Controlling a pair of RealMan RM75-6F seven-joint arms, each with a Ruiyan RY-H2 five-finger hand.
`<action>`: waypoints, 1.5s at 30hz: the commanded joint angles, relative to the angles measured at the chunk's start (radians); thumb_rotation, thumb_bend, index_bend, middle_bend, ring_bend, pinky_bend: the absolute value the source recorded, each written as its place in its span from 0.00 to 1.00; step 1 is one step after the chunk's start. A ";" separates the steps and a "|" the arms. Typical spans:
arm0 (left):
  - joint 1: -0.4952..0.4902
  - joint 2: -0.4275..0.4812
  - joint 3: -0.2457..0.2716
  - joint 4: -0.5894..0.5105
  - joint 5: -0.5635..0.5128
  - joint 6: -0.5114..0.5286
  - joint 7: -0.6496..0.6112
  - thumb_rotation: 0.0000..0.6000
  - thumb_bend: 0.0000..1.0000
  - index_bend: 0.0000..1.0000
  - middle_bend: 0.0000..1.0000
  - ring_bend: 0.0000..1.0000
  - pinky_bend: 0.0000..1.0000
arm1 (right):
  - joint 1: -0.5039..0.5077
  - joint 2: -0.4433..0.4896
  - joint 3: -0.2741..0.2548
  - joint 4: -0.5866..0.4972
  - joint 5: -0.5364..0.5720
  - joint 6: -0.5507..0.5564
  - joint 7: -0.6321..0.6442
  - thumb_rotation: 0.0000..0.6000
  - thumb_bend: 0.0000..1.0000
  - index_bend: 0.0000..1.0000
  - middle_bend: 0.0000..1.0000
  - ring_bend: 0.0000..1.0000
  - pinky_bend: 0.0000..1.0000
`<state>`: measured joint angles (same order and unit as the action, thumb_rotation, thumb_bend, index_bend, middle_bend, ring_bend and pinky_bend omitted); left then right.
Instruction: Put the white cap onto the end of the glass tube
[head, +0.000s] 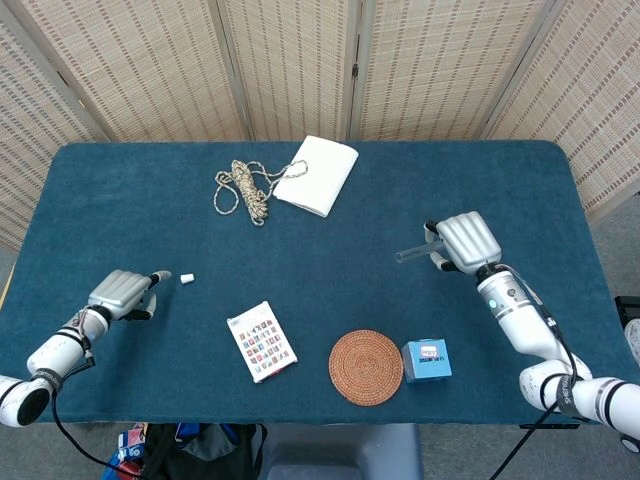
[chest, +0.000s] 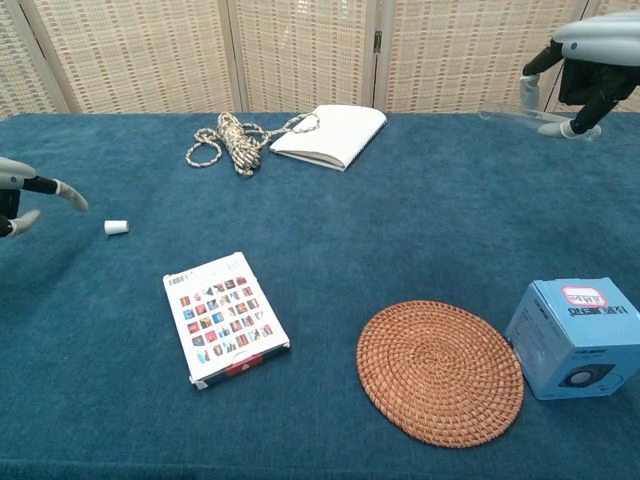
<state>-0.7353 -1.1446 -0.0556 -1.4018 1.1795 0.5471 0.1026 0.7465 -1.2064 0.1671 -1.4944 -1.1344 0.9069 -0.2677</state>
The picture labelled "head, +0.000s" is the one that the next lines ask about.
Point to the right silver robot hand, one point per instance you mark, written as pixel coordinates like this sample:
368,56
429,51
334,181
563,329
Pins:
470,240

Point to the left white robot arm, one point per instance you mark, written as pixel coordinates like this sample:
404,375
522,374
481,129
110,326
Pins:
55,355

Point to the white box with colourful print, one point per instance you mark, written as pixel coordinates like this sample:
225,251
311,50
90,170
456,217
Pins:
261,342

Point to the grey chair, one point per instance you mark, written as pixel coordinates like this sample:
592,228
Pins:
345,450

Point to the blue cube box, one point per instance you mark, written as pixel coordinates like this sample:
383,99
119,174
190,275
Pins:
426,360

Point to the small white rectangular block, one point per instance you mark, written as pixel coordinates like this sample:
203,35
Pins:
187,278

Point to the blue table cloth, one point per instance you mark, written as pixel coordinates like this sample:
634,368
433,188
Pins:
350,250

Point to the bamboo folding screen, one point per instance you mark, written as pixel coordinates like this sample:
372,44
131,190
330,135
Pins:
300,65

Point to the white plastic object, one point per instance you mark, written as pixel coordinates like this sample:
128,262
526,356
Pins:
634,340

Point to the blue and red package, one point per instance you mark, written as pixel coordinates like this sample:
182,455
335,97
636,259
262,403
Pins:
127,455

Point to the black device box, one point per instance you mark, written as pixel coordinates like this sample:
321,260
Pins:
627,307

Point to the white folded towel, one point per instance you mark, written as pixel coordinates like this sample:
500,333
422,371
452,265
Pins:
317,175

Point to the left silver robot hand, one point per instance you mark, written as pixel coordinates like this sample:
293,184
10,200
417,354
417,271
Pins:
122,295

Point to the round woven brown coaster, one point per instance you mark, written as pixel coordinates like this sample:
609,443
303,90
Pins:
366,367

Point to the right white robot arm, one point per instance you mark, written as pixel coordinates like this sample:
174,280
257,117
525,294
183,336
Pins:
525,325

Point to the black backpack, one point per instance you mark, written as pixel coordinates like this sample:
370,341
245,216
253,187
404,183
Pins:
200,452

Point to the clear glass tube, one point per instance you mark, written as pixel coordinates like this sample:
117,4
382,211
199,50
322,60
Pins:
410,254

